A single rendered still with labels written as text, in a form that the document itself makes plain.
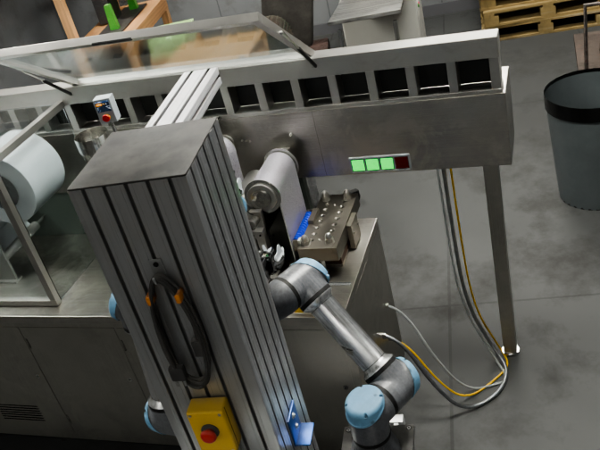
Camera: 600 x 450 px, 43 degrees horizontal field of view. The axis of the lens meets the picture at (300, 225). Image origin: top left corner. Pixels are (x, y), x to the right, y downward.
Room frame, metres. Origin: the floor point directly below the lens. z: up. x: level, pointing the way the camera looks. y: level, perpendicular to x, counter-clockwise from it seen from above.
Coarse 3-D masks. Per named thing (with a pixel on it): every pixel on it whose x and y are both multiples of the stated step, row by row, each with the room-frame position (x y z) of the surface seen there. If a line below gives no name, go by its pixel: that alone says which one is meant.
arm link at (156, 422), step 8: (112, 296) 1.86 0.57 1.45; (112, 304) 1.84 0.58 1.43; (112, 312) 1.84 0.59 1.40; (120, 312) 1.82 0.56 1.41; (120, 320) 1.86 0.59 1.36; (144, 368) 1.81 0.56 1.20; (152, 384) 1.80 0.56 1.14; (152, 392) 1.80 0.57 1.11; (152, 400) 1.81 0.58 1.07; (152, 408) 1.79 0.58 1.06; (160, 408) 1.77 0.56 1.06; (152, 416) 1.80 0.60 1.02; (160, 416) 1.77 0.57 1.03; (152, 424) 1.79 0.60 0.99; (160, 424) 1.77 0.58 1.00; (168, 424) 1.76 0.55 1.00; (160, 432) 1.79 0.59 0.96; (168, 432) 1.76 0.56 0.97
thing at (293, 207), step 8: (296, 176) 2.76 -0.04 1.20; (296, 184) 2.74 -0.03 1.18; (288, 192) 2.65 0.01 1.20; (296, 192) 2.73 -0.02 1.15; (288, 200) 2.64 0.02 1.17; (296, 200) 2.71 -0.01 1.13; (280, 208) 2.56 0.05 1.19; (288, 208) 2.62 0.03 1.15; (296, 208) 2.69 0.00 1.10; (304, 208) 2.76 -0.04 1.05; (288, 216) 2.60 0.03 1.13; (296, 216) 2.67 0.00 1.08; (288, 224) 2.58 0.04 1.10; (296, 224) 2.65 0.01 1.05; (288, 232) 2.56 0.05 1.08
